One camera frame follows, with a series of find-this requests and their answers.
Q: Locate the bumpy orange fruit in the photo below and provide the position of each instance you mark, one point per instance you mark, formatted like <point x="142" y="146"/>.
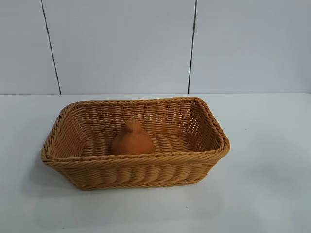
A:
<point x="133" y="142"/>

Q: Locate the brown woven wicker basket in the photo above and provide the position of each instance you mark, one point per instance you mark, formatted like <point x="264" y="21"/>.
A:
<point x="136" y="172"/>

